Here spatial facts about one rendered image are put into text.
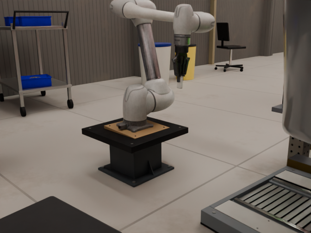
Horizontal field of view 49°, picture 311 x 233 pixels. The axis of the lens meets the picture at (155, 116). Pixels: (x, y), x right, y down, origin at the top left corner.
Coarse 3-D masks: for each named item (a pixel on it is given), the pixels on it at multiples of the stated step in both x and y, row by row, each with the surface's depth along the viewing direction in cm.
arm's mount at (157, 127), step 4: (148, 120) 235; (108, 124) 224; (112, 124) 224; (156, 124) 227; (160, 124) 228; (104, 128) 222; (108, 128) 219; (112, 128) 218; (116, 128) 218; (148, 128) 220; (152, 128) 220; (156, 128) 220; (160, 128) 220; (164, 128) 221; (116, 132) 214; (120, 132) 211; (124, 132) 211; (128, 132) 211; (136, 132) 212; (140, 132) 212; (144, 132) 212; (148, 132) 212; (152, 132) 212; (128, 136) 206; (132, 136) 204; (136, 136) 205; (140, 136) 205
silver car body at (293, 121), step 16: (288, 0) 55; (304, 0) 50; (288, 16) 57; (304, 16) 51; (288, 32) 58; (304, 32) 53; (288, 48) 59; (304, 48) 54; (288, 64) 61; (304, 64) 55; (288, 80) 62; (304, 80) 56; (288, 96) 63; (304, 96) 57; (288, 112) 64; (304, 112) 58; (288, 128) 65; (304, 128) 59
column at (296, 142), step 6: (294, 138) 226; (294, 144) 226; (300, 144) 223; (306, 144) 225; (288, 150) 231; (294, 150) 227; (300, 150) 224; (306, 150) 227; (288, 156) 232; (306, 156) 229
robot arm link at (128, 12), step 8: (128, 8) 205; (136, 8) 202; (144, 8) 200; (128, 16) 208; (136, 16) 204; (144, 16) 200; (152, 16) 199; (160, 16) 198; (168, 16) 197; (200, 16) 182; (208, 16) 186; (200, 24) 182; (208, 24) 186; (200, 32) 189
